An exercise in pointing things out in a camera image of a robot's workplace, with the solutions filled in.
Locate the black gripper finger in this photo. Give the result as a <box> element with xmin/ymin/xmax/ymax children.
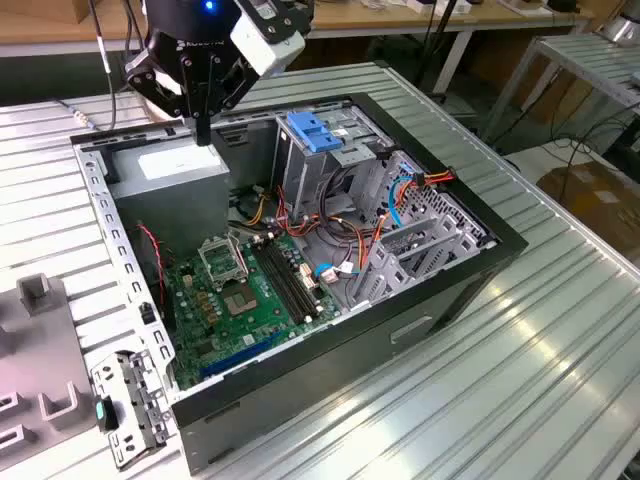
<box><xmin>202</xmin><ymin>52</ymin><xmax>262</xmax><ymax>147</ymax></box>
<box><xmin>123</xmin><ymin>48</ymin><xmax>205</xmax><ymax>147</ymax></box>

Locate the blue disk data wire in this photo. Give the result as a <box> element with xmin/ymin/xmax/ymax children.
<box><xmin>387</xmin><ymin>159</ymin><xmax>419</xmax><ymax>234</ymax></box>

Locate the orange red disk power wire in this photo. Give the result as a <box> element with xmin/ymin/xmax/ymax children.
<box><xmin>359</xmin><ymin>166</ymin><xmax>459</xmax><ymax>281</ymax></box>

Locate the grey metal disk bay cage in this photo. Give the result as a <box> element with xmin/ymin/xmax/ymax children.
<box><xmin>349</xmin><ymin>149</ymin><xmax>501</xmax><ymax>309</ymax></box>

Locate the blue plastic drive latch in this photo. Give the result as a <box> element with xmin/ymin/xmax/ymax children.
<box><xmin>288</xmin><ymin>112</ymin><xmax>344</xmax><ymax>154</ymax></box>

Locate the grey optical drive cage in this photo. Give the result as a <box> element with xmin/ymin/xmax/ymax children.
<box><xmin>272</xmin><ymin>107</ymin><xmax>396</xmax><ymax>221</ymax></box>

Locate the long wooden desk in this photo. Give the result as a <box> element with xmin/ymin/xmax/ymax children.
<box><xmin>0</xmin><ymin>0</ymin><xmax>596</xmax><ymax>96</ymax></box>

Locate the grey power supply unit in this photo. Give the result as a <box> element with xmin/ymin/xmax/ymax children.
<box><xmin>107</xmin><ymin>134</ymin><xmax>232</xmax><ymax>256</ymax></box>

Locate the metal socket cover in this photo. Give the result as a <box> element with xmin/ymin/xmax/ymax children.
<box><xmin>197</xmin><ymin>238</ymin><xmax>249</xmax><ymax>290</ymax></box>

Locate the black case fan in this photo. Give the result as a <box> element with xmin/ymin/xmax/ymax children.
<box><xmin>134</xmin><ymin>222</ymin><xmax>176</xmax><ymax>331</ymax></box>

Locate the black RAM slot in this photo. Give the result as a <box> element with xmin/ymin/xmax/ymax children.
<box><xmin>262</xmin><ymin>239</ymin><xmax>317</xmax><ymax>320</ymax></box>
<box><xmin>251</xmin><ymin>243</ymin><xmax>307</xmax><ymax>326</ymax></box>
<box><xmin>268</xmin><ymin>236</ymin><xmax>324</xmax><ymax>317</ymax></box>
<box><xmin>256</xmin><ymin>241</ymin><xmax>312</xmax><ymax>324</ymax></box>

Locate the CPU socket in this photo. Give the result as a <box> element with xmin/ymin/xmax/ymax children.
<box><xmin>222</xmin><ymin>282</ymin><xmax>264</xmax><ymax>319</ymax></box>

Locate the green motherboard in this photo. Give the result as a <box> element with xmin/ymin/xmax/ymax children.
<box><xmin>162</xmin><ymin>232</ymin><xmax>346</xmax><ymax>391</ymax></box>

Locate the blue expansion slot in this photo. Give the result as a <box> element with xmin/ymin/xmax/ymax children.
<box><xmin>199</xmin><ymin>332</ymin><xmax>281</xmax><ymax>381</ymax></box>

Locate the black open PC case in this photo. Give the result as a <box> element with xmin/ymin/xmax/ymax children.
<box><xmin>69</xmin><ymin>92</ymin><xmax>530</xmax><ymax>476</ymax></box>

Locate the grey parts rack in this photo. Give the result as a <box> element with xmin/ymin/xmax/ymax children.
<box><xmin>0</xmin><ymin>272</ymin><xmax>99</xmax><ymax>459</ymax></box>

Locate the black latch with teal tab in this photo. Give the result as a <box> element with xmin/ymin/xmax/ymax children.
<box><xmin>93</xmin><ymin>394</ymin><xmax>120</xmax><ymax>434</ymax></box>

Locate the cardboard box on floor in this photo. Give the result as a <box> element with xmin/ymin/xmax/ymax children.
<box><xmin>537</xmin><ymin>159</ymin><xmax>640</xmax><ymax>261</ymax></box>

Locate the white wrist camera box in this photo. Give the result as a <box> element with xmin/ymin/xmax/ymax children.
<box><xmin>229</xmin><ymin>8</ymin><xmax>307</xmax><ymax>77</ymax></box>

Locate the robot cable with metal plug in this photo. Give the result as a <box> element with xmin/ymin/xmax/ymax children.
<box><xmin>54</xmin><ymin>0</ymin><xmax>151</xmax><ymax>134</ymax></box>

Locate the coloured power wire bundle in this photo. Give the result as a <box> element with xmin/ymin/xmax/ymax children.
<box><xmin>234</xmin><ymin>184</ymin><xmax>371</xmax><ymax>251</ymax></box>

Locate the red black fan wire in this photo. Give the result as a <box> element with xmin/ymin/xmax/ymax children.
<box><xmin>137</xmin><ymin>223</ymin><xmax>169</xmax><ymax>289</ymax></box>

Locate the blue motherboard data wire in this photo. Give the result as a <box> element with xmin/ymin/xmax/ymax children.
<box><xmin>313</xmin><ymin>260</ymin><xmax>362</xmax><ymax>277</ymax></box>

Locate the grey metal slot bracket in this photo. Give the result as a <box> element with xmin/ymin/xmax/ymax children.
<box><xmin>89</xmin><ymin>349</ymin><xmax>171</xmax><ymax>471</ymax></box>

